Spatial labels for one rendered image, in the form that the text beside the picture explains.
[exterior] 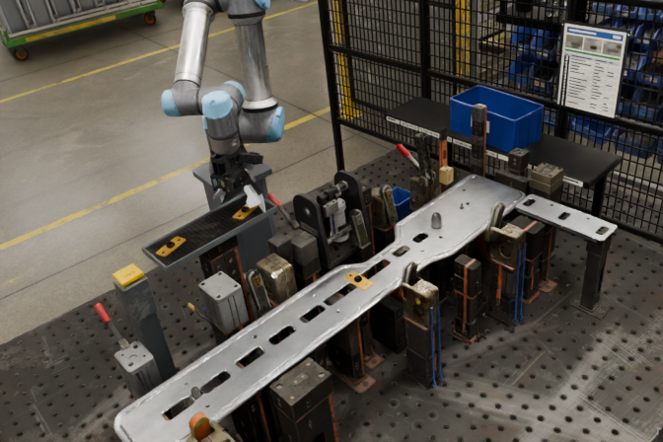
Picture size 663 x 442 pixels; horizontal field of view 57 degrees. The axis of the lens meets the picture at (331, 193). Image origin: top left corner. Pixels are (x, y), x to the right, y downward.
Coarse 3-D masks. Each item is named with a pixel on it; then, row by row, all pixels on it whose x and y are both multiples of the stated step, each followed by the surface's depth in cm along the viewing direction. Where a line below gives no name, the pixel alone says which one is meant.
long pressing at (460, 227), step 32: (448, 192) 204; (480, 192) 202; (512, 192) 200; (416, 224) 191; (448, 224) 189; (480, 224) 187; (384, 256) 179; (416, 256) 178; (448, 256) 177; (320, 288) 170; (384, 288) 167; (288, 320) 161; (320, 320) 159; (352, 320) 159; (224, 352) 153; (288, 352) 151; (192, 384) 146; (224, 384) 145; (256, 384) 144; (128, 416) 139; (160, 416) 138; (224, 416) 138
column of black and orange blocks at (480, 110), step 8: (480, 104) 213; (472, 112) 214; (480, 112) 211; (472, 120) 215; (480, 120) 212; (472, 128) 217; (480, 128) 214; (472, 136) 219; (480, 136) 216; (472, 144) 220; (480, 144) 217; (472, 152) 222; (480, 152) 219; (472, 160) 223; (480, 160) 221; (472, 168) 225; (480, 168) 223; (480, 176) 225
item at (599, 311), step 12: (600, 228) 181; (588, 240) 180; (588, 252) 183; (600, 252) 179; (588, 264) 185; (600, 264) 182; (588, 276) 187; (600, 276) 188; (588, 288) 189; (600, 288) 190; (576, 300) 197; (588, 300) 191; (588, 312) 192; (600, 312) 192
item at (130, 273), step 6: (132, 264) 161; (120, 270) 160; (126, 270) 159; (132, 270) 159; (138, 270) 159; (114, 276) 158; (120, 276) 158; (126, 276) 157; (132, 276) 157; (138, 276) 158; (120, 282) 156; (126, 282) 156
